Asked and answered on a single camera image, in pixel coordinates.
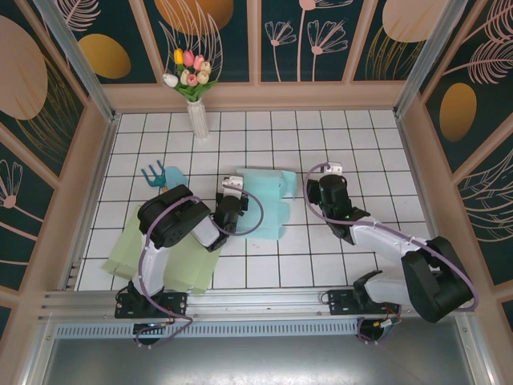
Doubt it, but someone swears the light blue paper box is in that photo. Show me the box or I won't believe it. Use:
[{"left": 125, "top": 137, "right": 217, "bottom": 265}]
[{"left": 235, "top": 168, "right": 298, "bottom": 241}]

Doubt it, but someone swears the light green paper box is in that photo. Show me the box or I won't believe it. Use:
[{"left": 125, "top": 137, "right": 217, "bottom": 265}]
[{"left": 102, "top": 204, "right": 221, "bottom": 296}]

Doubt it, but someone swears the light blue toy trowel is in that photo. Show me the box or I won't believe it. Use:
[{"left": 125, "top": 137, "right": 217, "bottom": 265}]
[{"left": 162, "top": 166, "right": 189, "bottom": 193}]

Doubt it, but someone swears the white ribbed vase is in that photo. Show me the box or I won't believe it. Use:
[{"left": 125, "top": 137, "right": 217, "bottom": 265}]
[{"left": 187, "top": 99, "right": 210, "bottom": 140}]

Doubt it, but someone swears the green circuit board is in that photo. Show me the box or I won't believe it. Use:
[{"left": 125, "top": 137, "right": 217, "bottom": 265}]
[{"left": 374, "top": 314, "right": 402, "bottom": 334}]

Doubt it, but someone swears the artificial tulip bouquet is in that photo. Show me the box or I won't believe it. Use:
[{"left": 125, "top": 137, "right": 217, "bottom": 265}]
[{"left": 162, "top": 47, "right": 220, "bottom": 106}]

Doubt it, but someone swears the grey metal sheet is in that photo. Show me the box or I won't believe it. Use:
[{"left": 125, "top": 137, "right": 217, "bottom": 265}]
[{"left": 39, "top": 336, "right": 478, "bottom": 385}]

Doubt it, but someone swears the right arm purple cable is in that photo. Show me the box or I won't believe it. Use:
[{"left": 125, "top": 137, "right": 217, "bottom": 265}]
[{"left": 303, "top": 162, "right": 480, "bottom": 345}]

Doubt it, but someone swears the teal rake with wooden handle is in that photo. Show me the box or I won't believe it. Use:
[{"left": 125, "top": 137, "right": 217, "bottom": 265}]
[{"left": 140, "top": 159, "right": 168, "bottom": 190}]

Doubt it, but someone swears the aluminium mounting rail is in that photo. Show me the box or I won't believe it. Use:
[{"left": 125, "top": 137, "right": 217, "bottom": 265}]
[{"left": 38, "top": 284, "right": 478, "bottom": 322}]

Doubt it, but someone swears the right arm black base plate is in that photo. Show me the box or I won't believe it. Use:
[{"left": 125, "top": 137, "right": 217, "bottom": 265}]
[{"left": 327, "top": 288, "right": 402, "bottom": 318}]

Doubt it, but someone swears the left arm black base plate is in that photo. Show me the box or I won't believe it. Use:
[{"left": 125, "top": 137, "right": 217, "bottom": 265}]
[{"left": 115, "top": 291, "right": 189, "bottom": 319}]

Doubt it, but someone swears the slotted grey cable duct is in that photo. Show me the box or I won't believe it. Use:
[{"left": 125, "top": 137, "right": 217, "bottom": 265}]
[{"left": 54, "top": 322, "right": 362, "bottom": 338}]

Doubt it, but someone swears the right aluminium frame post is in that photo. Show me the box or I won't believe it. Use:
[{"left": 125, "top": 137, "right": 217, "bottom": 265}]
[{"left": 394, "top": 0, "right": 470, "bottom": 117}]

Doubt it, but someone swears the aluminium frame post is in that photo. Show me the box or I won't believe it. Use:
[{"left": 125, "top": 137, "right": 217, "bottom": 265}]
[
  {"left": 394, "top": 0, "right": 470, "bottom": 117},
  {"left": 31, "top": 0, "right": 121, "bottom": 125}
]

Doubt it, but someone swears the left aluminium frame post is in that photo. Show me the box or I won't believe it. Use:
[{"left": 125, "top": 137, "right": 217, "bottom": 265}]
[{"left": 31, "top": 0, "right": 121, "bottom": 125}]

